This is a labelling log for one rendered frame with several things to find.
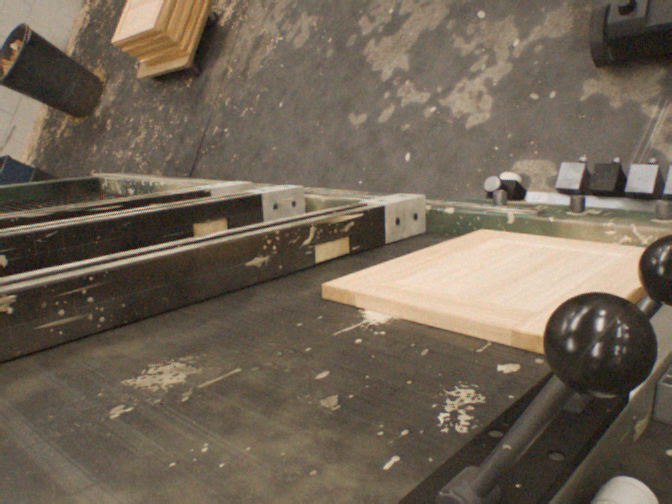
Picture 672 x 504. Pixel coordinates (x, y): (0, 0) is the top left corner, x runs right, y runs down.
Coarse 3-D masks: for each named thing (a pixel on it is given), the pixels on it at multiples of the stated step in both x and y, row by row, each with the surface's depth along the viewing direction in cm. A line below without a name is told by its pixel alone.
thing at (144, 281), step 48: (192, 240) 75; (240, 240) 76; (288, 240) 82; (384, 240) 99; (0, 288) 56; (48, 288) 58; (96, 288) 62; (144, 288) 66; (192, 288) 71; (240, 288) 77; (0, 336) 55; (48, 336) 59
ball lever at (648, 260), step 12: (660, 240) 29; (648, 252) 29; (660, 252) 28; (648, 264) 29; (660, 264) 28; (648, 276) 29; (660, 276) 28; (648, 288) 29; (660, 288) 28; (648, 300) 30; (660, 300) 29; (648, 312) 30; (576, 396) 33; (588, 396) 34; (564, 408) 33; (576, 408) 33
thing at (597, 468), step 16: (656, 320) 49; (656, 368) 40; (656, 384) 41; (640, 400) 38; (624, 416) 35; (640, 416) 38; (608, 432) 33; (624, 432) 36; (640, 432) 39; (592, 448) 31; (608, 448) 33; (624, 448) 36; (592, 464) 31; (608, 464) 34; (576, 480) 30; (592, 480) 32; (608, 480) 34; (560, 496) 28; (576, 496) 30; (592, 496) 32
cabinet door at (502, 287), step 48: (480, 240) 92; (528, 240) 90; (576, 240) 89; (336, 288) 70; (384, 288) 69; (432, 288) 69; (480, 288) 68; (528, 288) 67; (576, 288) 66; (624, 288) 65; (480, 336) 57; (528, 336) 53
